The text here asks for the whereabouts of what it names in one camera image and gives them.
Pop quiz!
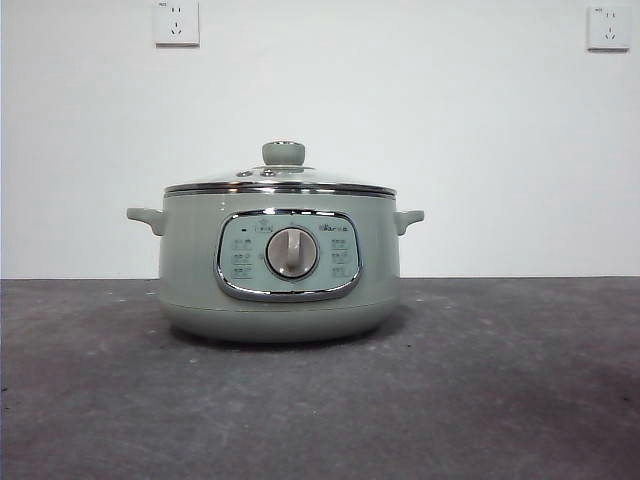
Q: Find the white wall socket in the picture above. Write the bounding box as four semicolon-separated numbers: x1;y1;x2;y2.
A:
586;4;631;53
154;0;201;49

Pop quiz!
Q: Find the glass lid with green knob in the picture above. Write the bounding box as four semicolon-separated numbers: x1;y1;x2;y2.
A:
164;141;395;196

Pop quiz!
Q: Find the pale green electric pot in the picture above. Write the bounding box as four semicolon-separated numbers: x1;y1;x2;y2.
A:
125;192;426;344

